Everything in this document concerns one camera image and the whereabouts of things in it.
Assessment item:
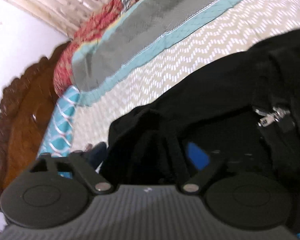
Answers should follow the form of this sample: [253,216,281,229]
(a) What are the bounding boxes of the red floral blanket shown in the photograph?
[53,0,139,96]

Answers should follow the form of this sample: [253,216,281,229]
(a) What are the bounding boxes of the patterned bedsheet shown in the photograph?
[70,0,300,152]

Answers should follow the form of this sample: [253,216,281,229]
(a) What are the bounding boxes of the carved wooden headboard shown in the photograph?
[0,43,68,196]

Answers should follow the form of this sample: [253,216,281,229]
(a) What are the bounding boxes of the teal white patterned pillow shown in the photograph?
[38,84,82,179]

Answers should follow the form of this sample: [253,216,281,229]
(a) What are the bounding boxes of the black pants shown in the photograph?
[100,29,300,233]

